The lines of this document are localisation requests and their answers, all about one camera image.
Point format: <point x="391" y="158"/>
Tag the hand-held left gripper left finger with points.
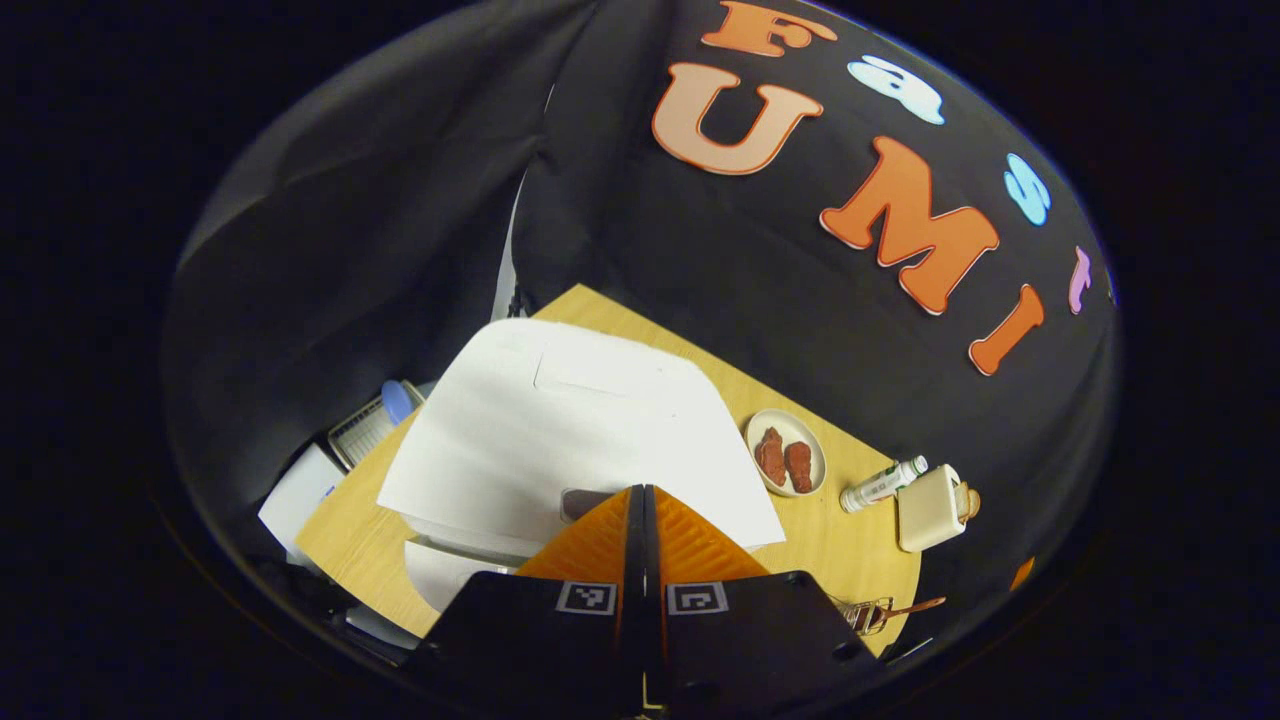
<point x="530" y="640"/>

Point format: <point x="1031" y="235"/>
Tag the white slatted basket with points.
<point x="362" y="435"/>

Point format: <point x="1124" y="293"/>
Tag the white box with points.
<point x="300" y="500"/>

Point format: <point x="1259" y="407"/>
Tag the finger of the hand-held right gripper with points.
<point x="1022" y="573"/>

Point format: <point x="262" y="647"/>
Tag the white round plate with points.
<point x="785" y="425"/>

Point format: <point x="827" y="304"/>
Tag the white toaster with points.
<point x="928" y="510"/>

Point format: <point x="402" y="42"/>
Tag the white rice cooker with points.
<point x="560" y="430"/>

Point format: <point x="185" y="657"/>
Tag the toast slice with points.
<point x="968" y="500"/>

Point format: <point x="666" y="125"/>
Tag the white bottle green label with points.
<point x="880" y="485"/>

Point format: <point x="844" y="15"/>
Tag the black backdrop cloth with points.
<point x="700" y="300"/>

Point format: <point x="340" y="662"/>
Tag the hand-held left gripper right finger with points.
<point x="760" y="640"/>

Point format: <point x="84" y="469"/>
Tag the red meat slice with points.
<point x="771" y="455"/>
<point x="799" y="467"/>

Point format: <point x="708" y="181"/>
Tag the brown wooden spoon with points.
<point x="915" y="607"/>

